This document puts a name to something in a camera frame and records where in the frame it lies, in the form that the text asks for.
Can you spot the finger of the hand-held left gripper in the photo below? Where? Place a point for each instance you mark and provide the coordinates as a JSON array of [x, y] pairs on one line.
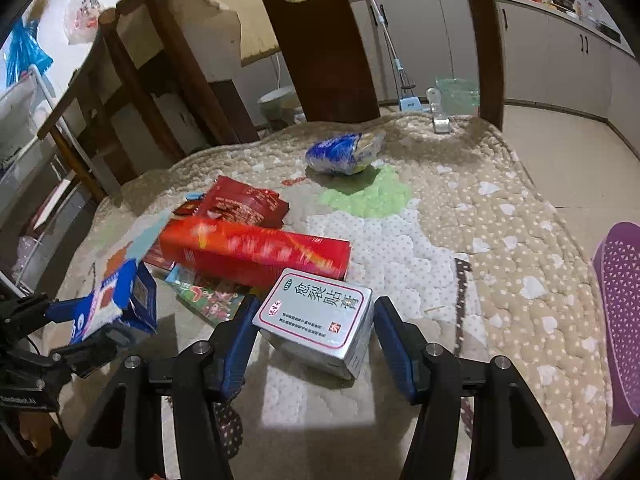
[[70, 311], [95, 349]]

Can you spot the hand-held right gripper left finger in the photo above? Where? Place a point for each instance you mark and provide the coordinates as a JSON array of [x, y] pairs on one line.
[[232, 352]]

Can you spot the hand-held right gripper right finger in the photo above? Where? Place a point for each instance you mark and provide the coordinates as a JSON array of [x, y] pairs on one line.
[[395, 352]]

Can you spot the colourful cartoon packet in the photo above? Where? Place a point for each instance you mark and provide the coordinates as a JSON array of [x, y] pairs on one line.
[[210, 297]]

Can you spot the blue white cardboard box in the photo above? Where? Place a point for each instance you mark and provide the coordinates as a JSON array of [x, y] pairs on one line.
[[135, 300]]

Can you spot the silver medicine box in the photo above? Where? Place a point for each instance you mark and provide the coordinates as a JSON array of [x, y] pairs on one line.
[[315, 317]]

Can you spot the long red carton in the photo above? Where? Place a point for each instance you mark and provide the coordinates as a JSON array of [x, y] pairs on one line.
[[255, 252]]

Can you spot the dark red cigarette pack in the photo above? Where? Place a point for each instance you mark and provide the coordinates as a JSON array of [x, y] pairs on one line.
[[240, 205]]

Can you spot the purple plastic basket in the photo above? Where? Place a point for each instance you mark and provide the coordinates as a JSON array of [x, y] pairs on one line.
[[620, 310]]

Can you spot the quilted heart pattern cushion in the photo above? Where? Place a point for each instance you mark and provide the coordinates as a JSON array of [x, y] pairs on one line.
[[450, 260]]

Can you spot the blue sponge mop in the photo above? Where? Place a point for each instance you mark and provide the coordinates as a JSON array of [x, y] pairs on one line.
[[412, 104]]

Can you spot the white lidded bucket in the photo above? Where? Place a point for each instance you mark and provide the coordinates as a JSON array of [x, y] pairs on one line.
[[275, 105]]

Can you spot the blue plastic bag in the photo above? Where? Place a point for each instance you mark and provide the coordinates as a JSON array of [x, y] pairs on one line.
[[25, 55]]

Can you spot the green lined bin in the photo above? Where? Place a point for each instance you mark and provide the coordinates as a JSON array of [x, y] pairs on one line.
[[457, 97]]

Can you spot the dark wooden chair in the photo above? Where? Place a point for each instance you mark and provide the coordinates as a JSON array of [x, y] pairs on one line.
[[175, 70], [320, 60]]

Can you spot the white printed plastic bag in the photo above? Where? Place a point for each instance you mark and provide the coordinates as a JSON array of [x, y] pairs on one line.
[[82, 17]]

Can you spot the grey kitchen cabinets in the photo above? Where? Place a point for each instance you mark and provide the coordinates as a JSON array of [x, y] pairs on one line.
[[540, 55]]

